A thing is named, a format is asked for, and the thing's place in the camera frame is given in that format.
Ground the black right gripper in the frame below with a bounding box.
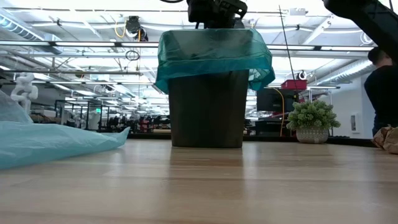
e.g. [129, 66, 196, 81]
[187, 0, 248, 29]

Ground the teal trash bag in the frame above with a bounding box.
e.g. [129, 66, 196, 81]
[154, 28, 276, 94]

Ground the black trash bin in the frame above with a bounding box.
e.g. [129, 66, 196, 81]
[167, 70, 249, 149]

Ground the brown paper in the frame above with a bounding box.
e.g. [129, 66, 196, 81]
[372, 126, 398, 155]

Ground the light blue plastic bag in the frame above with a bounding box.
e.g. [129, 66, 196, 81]
[0, 88, 131, 170]

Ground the thin black pole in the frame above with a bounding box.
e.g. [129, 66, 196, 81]
[277, 4, 296, 82]

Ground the black computer monitor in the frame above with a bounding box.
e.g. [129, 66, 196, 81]
[256, 87, 299, 113]

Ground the red box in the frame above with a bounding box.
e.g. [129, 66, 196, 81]
[280, 79, 308, 91]

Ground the green fuzzy ball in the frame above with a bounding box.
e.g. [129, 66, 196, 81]
[285, 100, 341, 144]

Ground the person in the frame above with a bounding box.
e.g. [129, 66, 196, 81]
[363, 46, 398, 138]

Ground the white robot figure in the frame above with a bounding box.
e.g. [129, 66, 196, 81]
[11, 73, 39, 115]

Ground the black ceiling cord reel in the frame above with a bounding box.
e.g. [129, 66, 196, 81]
[125, 15, 149, 43]

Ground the black coiled cable loop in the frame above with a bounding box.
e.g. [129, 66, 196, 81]
[124, 49, 141, 62]

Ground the yellow hanging cable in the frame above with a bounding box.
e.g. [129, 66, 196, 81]
[272, 88, 285, 137]

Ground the grey ventilation duct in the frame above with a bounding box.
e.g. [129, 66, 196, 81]
[0, 8, 63, 56]
[317, 58, 374, 86]

